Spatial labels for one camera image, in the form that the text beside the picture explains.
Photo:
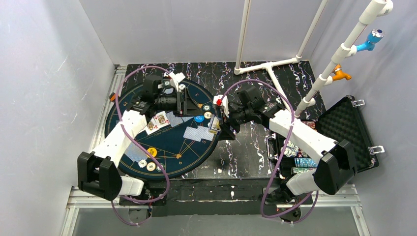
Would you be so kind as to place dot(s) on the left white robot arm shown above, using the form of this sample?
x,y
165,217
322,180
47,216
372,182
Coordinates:
x,y
98,170

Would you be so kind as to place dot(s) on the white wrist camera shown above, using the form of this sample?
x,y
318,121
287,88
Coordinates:
x,y
221,102
175,80

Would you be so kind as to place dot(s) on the blue chip stack in case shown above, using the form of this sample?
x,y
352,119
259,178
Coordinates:
x,y
305,163

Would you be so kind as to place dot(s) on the white chip stack in case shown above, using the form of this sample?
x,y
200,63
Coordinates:
x,y
291,150

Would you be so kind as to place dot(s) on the white chip mat bottom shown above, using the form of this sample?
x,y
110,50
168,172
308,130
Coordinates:
x,y
142,163

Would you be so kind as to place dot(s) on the blue dealer button disc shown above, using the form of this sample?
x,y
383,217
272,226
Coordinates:
x,y
199,119

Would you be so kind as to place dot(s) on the round dark blue poker mat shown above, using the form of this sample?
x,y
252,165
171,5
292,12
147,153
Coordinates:
x,y
176,154

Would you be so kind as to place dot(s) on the black poker chip case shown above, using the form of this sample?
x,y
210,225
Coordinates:
x,y
343,121

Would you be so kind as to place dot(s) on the king of hearts card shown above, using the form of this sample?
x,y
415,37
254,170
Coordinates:
x,y
161,119

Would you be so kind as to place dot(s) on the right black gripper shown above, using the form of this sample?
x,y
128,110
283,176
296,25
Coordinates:
x,y
226,122

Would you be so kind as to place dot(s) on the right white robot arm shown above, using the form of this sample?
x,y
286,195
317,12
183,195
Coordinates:
x,y
336,163

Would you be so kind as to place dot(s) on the blue backed card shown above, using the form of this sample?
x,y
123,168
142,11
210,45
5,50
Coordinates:
x,y
192,133

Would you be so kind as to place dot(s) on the blue backed card mat bottom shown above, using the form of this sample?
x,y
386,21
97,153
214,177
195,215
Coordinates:
x,y
135,153

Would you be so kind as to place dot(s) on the face down community card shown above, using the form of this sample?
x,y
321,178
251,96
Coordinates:
x,y
185,119
174,120

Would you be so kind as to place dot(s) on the playing card deck box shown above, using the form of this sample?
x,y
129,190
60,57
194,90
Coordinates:
x,y
214,125

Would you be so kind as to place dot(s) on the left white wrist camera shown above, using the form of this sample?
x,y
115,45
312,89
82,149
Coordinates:
x,y
175,80

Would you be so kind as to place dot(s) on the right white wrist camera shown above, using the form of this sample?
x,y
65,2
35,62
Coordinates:
x,y
221,102

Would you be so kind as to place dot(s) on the yellow dealer button disc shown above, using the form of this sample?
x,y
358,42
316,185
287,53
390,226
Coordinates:
x,y
153,151

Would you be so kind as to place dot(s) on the queen of hearts card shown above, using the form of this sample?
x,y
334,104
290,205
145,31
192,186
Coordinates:
x,y
151,127

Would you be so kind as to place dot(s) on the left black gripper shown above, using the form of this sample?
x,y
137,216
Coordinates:
x,y
182,102

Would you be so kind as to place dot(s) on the red chip stack in case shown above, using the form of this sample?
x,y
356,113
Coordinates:
x,y
310,124

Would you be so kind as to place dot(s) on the yellow chip mat bottom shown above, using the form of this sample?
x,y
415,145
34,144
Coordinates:
x,y
151,166

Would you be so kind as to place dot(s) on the yellow chip mat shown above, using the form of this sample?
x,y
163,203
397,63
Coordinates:
x,y
207,115
151,166

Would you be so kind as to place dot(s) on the aluminium rail frame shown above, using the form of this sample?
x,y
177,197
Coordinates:
x,y
234,196

